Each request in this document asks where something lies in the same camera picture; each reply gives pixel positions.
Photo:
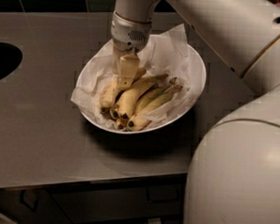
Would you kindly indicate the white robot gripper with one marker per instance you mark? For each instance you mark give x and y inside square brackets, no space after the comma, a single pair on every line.
[129,34]

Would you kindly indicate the yellow banana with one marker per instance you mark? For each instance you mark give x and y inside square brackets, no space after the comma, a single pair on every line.
[128,99]
[111,93]

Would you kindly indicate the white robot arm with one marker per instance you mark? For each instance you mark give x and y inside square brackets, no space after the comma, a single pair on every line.
[234,176]

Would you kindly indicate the greenish banana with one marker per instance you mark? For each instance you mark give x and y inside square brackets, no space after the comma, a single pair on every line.
[138,121]
[151,94]

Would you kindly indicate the small hidden banana tip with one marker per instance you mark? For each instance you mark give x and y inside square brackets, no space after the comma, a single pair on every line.
[113,113]

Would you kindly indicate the white oval bowl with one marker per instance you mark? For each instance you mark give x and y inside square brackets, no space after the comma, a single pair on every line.
[185,84]

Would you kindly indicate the small lower banana tip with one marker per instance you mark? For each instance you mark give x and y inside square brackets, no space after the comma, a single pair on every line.
[121,124]

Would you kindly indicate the greenish front banana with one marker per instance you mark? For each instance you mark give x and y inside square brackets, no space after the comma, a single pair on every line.
[138,121]

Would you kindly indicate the white crumpled paper liner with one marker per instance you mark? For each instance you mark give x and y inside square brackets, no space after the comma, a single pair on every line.
[168,52]

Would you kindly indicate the dark sink opening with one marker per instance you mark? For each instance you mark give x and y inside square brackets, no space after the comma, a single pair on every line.
[10,58]

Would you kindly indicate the upper drawer with handle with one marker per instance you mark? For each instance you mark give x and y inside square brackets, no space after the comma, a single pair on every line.
[125,203]

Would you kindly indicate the left cabinet door handle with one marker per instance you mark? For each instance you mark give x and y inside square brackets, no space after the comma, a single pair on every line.
[30,199]

